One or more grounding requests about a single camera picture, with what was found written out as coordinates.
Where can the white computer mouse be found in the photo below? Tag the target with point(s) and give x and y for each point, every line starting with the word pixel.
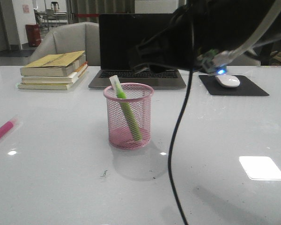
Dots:
pixel 228 81

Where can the bottom green-edged book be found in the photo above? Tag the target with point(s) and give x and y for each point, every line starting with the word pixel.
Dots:
pixel 52 86

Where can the black mouse pad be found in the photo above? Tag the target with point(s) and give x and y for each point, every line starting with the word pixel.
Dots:
pixel 246 87

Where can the top yellow book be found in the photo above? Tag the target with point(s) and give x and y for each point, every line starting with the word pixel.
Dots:
pixel 55 64

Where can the left grey armchair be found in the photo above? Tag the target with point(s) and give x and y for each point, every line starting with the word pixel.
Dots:
pixel 71 38

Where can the pink mesh pen holder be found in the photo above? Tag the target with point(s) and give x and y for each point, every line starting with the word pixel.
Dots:
pixel 139 98

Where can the green circuit board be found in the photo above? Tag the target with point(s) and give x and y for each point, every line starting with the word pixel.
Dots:
pixel 206 61

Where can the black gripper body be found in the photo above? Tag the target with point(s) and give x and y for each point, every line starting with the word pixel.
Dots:
pixel 230 26

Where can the middle cream book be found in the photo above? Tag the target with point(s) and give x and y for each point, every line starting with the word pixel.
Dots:
pixel 71 79

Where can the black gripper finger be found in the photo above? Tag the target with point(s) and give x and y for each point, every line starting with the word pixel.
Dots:
pixel 154 54

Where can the green highlighter pen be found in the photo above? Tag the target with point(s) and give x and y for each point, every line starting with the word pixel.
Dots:
pixel 126 109

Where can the red bin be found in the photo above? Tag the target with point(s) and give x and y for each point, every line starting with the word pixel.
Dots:
pixel 33 35

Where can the pink highlighter pen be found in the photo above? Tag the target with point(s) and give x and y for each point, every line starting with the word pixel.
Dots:
pixel 6 127

